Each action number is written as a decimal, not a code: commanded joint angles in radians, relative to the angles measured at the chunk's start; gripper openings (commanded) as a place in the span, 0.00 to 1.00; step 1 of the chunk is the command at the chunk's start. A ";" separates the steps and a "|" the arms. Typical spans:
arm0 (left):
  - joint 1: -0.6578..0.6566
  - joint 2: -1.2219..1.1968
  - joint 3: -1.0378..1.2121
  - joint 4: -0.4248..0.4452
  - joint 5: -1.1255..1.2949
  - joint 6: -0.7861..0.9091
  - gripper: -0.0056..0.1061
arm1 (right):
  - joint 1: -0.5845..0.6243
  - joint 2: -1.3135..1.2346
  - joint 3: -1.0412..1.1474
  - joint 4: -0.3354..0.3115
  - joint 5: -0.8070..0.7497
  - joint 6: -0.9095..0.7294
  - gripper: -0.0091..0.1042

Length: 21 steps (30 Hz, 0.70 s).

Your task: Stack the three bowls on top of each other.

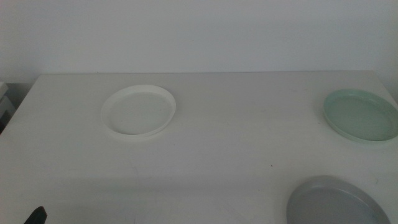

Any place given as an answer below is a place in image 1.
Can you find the pale green shallow bowl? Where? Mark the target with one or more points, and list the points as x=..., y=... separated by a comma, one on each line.
x=360, y=118

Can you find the white shallow bowl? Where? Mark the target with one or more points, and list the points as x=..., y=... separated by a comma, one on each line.
x=138, y=113

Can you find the grey shallow bowl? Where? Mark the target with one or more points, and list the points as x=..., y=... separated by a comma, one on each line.
x=332, y=205

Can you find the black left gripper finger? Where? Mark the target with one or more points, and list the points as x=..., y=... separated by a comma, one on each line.
x=36, y=217

